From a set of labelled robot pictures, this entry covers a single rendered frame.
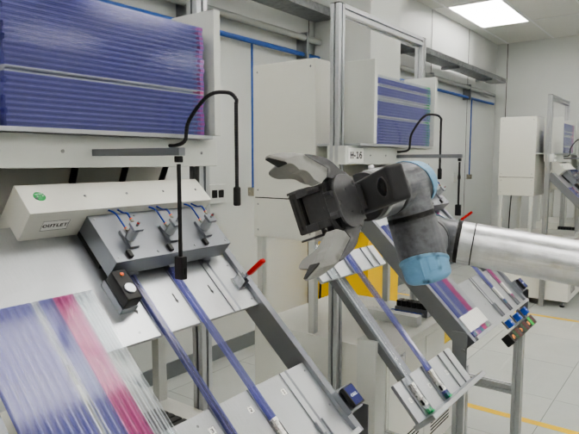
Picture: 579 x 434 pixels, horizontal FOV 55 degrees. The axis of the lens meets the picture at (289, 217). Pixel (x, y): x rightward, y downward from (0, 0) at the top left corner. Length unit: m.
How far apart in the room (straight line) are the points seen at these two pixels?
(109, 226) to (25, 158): 0.22
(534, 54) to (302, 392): 7.85
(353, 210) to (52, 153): 0.71
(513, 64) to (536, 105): 0.69
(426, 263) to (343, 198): 0.21
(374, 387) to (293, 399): 0.38
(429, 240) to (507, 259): 0.17
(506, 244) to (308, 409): 0.58
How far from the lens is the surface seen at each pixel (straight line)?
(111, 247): 1.21
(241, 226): 3.85
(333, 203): 0.71
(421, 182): 0.87
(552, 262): 0.99
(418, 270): 0.87
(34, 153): 1.22
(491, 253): 0.98
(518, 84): 8.81
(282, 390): 1.27
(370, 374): 1.59
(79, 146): 1.27
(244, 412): 1.18
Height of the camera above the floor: 1.33
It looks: 6 degrees down
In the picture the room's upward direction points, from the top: straight up
